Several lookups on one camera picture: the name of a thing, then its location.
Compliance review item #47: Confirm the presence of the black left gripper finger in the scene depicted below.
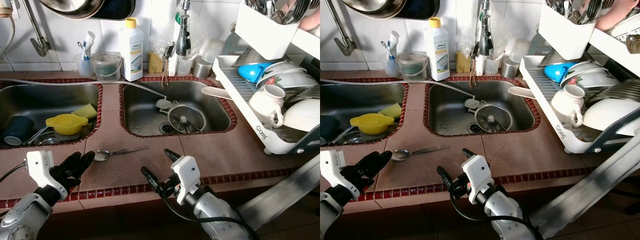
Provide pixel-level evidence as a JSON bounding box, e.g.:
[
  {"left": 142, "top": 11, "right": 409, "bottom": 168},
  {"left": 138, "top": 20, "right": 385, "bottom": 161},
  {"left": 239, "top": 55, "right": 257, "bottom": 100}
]
[
  {"left": 57, "top": 151, "right": 83, "bottom": 176},
  {"left": 67, "top": 151, "right": 96, "bottom": 190},
  {"left": 361, "top": 150, "right": 393, "bottom": 190},
  {"left": 350, "top": 151, "right": 381, "bottom": 176}
]

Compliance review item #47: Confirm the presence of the steel spoon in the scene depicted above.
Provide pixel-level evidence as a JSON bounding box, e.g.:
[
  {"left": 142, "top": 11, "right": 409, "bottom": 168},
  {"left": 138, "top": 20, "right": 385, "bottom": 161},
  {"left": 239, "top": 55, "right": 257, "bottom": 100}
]
[
  {"left": 391, "top": 146, "right": 451, "bottom": 162},
  {"left": 93, "top": 146, "right": 150, "bottom": 162}
]

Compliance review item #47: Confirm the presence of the small steel bowl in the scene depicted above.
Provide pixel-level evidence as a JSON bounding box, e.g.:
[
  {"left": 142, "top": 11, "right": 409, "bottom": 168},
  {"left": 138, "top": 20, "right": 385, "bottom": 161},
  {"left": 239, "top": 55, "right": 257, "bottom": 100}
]
[
  {"left": 340, "top": 131, "right": 373, "bottom": 146},
  {"left": 32, "top": 131, "right": 68, "bottom": 147}
]

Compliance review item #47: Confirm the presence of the yellow plastic bowl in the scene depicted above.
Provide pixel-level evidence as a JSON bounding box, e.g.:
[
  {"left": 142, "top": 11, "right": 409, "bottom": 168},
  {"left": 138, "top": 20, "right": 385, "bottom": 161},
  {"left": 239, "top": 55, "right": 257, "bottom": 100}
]
[
  {"left": 350, "top": 113, "right": 395, "bottom": 136},
  {"left": 45, "top": 113, "right": 89, "bottom": 136}
]

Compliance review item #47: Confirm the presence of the teal plastic cup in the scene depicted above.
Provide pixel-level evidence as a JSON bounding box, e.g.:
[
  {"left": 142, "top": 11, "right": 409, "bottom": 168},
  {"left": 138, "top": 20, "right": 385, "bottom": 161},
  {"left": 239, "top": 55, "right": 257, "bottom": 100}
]
[
  {"left": 320, "top": 115, "right": 341, "bottom": 143},
  {"left": 1, "top": 116, "right": 36, "bottom": 147}
]

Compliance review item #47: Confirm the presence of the grey slanted bar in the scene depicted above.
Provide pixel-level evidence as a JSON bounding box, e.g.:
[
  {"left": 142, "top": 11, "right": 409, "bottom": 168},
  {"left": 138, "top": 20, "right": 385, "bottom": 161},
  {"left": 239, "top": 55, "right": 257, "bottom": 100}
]
[
  {"left": 235, "top": 167, "right": 321, "bottom": 233},
  {"left": 530, "top": 150, "right": 640, "bottom": 240}
]

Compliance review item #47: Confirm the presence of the large white bowl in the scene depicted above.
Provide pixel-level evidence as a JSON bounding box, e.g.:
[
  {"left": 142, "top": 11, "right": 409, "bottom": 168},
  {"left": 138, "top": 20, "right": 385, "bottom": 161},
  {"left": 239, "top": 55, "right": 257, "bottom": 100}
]
[
  {"left": 582, "top": 97, "right": 640, "bottom": 133},
  {"left": 282, "top": 97, "right": 321, "bottom": 132}
]

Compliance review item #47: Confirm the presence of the brown hanging brush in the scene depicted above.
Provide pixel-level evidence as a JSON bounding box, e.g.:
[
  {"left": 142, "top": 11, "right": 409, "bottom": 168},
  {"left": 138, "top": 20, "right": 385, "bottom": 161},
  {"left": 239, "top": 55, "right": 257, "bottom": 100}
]
[
  {"left": 467, "top": 45, "right": 482, "bottom": 88},
  {"left": 161, "top": 45, "right": 176, "bottom": 88}
]

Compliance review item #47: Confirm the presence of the white dish rack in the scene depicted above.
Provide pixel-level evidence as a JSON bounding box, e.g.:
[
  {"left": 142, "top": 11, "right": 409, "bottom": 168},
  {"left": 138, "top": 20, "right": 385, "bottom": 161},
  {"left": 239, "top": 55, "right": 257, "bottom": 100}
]
[
  {"left": 212, "top": 27, "right": 321, "bottom": 156},
  {"left": 519, "top": 25, "right": 640, "bottom": 155}
]

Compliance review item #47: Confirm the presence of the white plastic cup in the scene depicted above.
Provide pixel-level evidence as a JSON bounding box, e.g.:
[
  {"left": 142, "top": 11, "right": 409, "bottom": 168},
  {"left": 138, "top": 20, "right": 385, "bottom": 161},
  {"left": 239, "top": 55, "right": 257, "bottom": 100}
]
[
  {"left": 482, "top": 52, "right": 503, "bottom": 77},
  {"left": 177, "top": 52, "right": 198, "bottom": 77}
]

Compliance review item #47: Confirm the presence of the yellow scouring sponge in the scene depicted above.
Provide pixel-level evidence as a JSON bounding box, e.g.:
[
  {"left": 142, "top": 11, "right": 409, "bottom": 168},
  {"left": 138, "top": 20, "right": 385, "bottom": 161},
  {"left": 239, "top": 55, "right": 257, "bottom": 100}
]
[
  {"left": 455, "top": 51, "right": 472, "bottom": 74},
  {"left": 148, "top": 51, "right": 165, "bottom": 74}
]

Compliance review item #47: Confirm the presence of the small steel cup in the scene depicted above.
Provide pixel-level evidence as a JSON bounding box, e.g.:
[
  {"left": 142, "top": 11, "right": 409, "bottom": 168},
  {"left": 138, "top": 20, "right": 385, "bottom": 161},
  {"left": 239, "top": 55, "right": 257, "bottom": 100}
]
[
  {"left": 192, "top": 56, "right": 215, "bottom": 79},
  {"left": 500, "top": 56, "right": 521, "bottom": 79}
]

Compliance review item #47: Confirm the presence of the white plastic holder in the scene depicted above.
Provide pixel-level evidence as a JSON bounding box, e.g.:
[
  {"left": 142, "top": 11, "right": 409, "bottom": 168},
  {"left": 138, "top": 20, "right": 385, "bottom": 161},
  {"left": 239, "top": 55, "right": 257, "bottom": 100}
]
[
  {"left": 167, "top": 47, "right": 181, "bottom": 77},
  {"left": 474, "top": 47, "right": 487, "bottom": 77}
]

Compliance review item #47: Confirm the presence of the clear toothbrush cup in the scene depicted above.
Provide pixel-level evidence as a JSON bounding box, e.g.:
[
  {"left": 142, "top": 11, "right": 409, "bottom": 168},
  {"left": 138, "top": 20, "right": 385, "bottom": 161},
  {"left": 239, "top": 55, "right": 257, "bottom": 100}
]
[
  {"left": 75, "top": 50, "right": 96, "bottom": 78},
  {"left": 381, "top": 50, "right": 401, "bottom": 78}
]

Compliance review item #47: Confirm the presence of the clear plastic pail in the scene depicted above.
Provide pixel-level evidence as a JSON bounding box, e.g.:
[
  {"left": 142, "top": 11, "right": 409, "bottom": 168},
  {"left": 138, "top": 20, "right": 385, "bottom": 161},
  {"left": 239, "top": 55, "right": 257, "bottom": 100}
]
[
  {"left": 90, "top": 52, "right": 123, "bottom": 83},
  {"left": 396, "top": 52, "right": 429, "bottom": 83}
]

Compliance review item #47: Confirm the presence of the white detergent bottle yellow cap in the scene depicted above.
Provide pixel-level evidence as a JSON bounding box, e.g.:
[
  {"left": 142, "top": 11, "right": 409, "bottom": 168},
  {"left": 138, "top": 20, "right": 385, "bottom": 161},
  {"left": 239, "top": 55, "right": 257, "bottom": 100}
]
[
  {"left": 424, "top": 17, "right": 451, "bottom": 82},
  {"left": 119, "top": 17, "right": 145, "bottom": 82}
]

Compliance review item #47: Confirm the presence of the blue plastic bowl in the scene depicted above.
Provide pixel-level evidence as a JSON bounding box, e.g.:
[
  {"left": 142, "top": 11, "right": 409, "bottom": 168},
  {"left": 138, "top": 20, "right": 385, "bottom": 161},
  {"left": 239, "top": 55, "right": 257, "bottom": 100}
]
[
  {"left": 237, "top": 62, "right": 273, "bottom": 84},
  {"left": 542, "top": 62, "right": 578, "bottom": 84}
]

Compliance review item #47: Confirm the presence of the white floral bowl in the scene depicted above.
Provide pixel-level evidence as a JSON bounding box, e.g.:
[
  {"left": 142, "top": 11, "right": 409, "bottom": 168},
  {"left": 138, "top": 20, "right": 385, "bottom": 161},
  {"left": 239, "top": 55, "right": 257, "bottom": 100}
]
[
  {"left": 560, "top": 61, "right": 621, "bottom": 91},
  {"left": 255, "top": 61, "right": 318, "bottom": 91}
]

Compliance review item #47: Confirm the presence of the chrome pull-out faucet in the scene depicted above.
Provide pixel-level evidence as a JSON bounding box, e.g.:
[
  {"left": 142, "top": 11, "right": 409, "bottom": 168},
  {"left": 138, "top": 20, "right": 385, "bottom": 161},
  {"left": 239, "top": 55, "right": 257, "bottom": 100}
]
[
  {"left": 175, "top": 0, "right": 193, "bottom": 57},
  {"left": 479, "top": 0, "right": 497, "bottom": 57}
]

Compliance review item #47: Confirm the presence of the grey steel dish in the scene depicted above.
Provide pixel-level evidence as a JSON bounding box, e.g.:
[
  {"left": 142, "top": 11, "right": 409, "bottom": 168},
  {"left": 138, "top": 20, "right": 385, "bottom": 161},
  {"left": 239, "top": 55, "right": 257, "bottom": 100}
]
[
  {"left": 539, "top": 47, "right": 578, "bottom": 67},
  {"left": 234, "top": 46, "right": 273, "bottom": 67}
]

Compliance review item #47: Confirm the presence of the blue white toothbrush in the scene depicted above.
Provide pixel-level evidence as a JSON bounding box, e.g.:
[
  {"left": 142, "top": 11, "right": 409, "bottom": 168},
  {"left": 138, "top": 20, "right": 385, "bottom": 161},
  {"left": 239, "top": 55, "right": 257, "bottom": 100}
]
[
  {"left": 77, "top": 31, "right": 96, "bottom": 61},
  {"left": 382, "top": 31, "right": 401, "bottom": 61}
]

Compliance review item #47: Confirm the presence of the clear plastic bag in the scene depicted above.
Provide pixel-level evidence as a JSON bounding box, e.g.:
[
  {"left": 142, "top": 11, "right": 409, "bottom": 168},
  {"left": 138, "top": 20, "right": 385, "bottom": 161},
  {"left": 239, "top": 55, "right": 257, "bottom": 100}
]
[{"left": 150, "top": 0, "right": 181, "bottom": 51}]

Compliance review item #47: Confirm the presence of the white cutlery holder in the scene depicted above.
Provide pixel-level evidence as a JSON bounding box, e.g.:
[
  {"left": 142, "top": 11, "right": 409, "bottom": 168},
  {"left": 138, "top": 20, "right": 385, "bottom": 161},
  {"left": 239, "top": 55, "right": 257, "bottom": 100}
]
[
  {"left": 235, "top": 0, "right": 301, "bottom": 60},
  {"left": 537, "top": 0, "right": 601, "bottom": 61}
]

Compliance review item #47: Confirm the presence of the hanging steel pan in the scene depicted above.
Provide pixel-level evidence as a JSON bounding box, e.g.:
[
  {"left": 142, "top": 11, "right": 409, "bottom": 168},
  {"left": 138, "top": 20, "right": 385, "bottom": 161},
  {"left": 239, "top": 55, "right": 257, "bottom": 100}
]
[
  {"left": 342, "top": 0, "right": 441, "bottom": 21},
  {"left": 39, "top": 0, "right": 137, "bottom": 21}
]

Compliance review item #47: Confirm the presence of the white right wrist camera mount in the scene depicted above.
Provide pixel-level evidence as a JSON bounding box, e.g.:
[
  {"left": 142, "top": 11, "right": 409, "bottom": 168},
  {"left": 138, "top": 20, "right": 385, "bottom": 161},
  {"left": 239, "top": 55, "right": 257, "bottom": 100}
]
[
  {"left": 171, "top": 155, "right": 202, "bottom": 206},
  {"left": 461, "top": 155, "right": 493, "bottom": 205}
]

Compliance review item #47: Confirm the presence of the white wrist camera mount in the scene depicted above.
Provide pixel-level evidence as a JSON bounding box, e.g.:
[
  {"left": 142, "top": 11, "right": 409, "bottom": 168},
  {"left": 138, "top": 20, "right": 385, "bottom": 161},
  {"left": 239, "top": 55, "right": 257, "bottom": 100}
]
[
  {"left": 461, "top": 155, "right": 493, "bottom": 205},
  {"left": 320, "top": 149, "right": 357, "bottom": 198},
  {"left": 171, "top": 155, "right": 202, "bottom": 206},
  {"left": 25, "top": 149, "right": 68, "bottom": 201}
]

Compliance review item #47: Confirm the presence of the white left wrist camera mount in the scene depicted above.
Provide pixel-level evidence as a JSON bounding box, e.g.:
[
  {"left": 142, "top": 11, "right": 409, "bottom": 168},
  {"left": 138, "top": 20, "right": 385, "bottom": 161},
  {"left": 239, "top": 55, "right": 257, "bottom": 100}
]
[
  {"left": 25, "top": 149, "right": 68, "bottom": 201},
  {"left": 320, "top": 149, "right": 357, "bottom": 198}
]

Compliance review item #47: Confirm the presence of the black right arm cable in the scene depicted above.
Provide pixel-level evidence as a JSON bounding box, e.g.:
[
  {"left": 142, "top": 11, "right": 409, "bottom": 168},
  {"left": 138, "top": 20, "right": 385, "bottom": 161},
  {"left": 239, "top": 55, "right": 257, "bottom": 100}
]
[
  {"left": 157, "top": 187, "right": 261, "bottom": 240},
  {"left": 450, "top": 187, "right": 546, "bottom": 240}
]

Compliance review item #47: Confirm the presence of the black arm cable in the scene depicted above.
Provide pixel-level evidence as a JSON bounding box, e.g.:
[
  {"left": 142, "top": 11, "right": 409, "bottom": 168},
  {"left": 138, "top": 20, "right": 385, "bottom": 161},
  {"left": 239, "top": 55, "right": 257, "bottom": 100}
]
[
  {"left": 0, "top": 160, "right": 28, "bottom": 183},
  {"left": 157, "top": 187, "right": 261, "bottom": 240},
  {"left": 450, "top": 187, "right": 546, "bottom": 240}
]

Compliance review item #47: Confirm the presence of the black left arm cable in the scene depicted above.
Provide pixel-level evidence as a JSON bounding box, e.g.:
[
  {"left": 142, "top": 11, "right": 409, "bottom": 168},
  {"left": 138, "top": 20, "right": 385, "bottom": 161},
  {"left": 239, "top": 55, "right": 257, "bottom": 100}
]
[{"left": 0, "top": 160, "right": 28, "bottom": 183}]

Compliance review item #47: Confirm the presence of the white counter hose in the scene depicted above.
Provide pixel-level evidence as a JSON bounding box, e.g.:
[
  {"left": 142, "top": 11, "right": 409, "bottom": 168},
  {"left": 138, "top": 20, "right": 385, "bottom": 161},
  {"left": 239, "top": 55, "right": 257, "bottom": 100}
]
[
  {"left": 0, "top": 77, "right": 168, "bottom": 98},
  {"left": 320, "top": 77, "right": 476, "bottom": 98}
]

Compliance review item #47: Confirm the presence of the beige ladle handle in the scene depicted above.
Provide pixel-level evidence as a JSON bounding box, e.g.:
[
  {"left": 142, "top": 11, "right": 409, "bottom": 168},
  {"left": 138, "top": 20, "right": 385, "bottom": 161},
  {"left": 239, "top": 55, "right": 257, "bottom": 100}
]
[
  {"left": 507, "top": 86, "right": 538, "bottom": 100},
  {"left": 201, "top": 86, "right": 233, "bottom": 100}
]

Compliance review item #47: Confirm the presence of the steel wall tap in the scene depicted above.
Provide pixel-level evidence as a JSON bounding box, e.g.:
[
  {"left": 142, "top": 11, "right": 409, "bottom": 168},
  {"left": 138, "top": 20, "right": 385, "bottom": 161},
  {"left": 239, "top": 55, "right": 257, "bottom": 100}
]
[
  {"left": 327, "top": 0, "right": 358, "bottom": 57},
  {"left": 22, "top": 0, "right": 52, "bottom": 57}
]

